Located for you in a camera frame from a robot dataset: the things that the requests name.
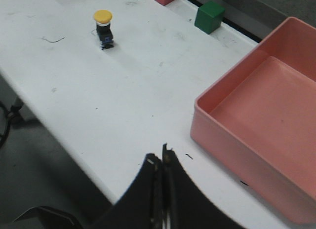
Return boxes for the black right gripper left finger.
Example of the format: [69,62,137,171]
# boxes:
[91,153,162,229]

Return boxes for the green cube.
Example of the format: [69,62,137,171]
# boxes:
[194,0,225,35]

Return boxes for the yellow push button switch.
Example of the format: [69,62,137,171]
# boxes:
[93,9,114,50]

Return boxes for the pink plastic bin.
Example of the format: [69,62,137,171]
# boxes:
[191,17,316,225]

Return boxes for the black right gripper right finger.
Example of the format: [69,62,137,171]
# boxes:
[162,144,243,229]

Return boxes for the black table leg clamp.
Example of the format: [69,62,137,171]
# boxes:
[0,96,24,148]

